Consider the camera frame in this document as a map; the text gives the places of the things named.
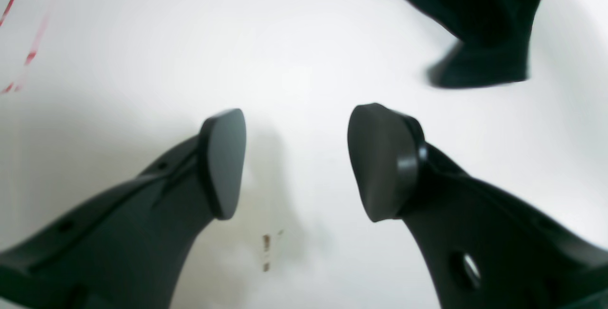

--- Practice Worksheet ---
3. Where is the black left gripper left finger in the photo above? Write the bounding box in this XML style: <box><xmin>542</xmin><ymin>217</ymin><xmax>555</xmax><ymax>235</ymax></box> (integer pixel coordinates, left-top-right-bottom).
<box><xmin>0</xmin><ymin>109</ymin><xmax>246</xmax><ymax>309</ymax></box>

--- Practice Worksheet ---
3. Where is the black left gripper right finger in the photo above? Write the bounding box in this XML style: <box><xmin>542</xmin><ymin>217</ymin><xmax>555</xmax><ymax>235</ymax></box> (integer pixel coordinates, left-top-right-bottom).
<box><xmin>347</xmin><ymin>103</ymin><xmax>608</xmax><ymax>309</ymax></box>

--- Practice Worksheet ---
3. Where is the black graphic T-shirt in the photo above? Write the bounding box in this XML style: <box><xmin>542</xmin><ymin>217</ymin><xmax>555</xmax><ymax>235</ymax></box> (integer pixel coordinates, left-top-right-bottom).
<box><xmin>406</xmin><ymin>0</ymin><xmax>541</xmax><ymax>89</ymax></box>

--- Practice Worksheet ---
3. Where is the red tape rectangle marking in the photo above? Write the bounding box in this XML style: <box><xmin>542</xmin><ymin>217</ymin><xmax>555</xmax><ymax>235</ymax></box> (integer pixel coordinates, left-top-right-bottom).
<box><xmin>1</xmin><ymin>0</ymin><xmax>50</xmax><ymax>95</ymax></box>

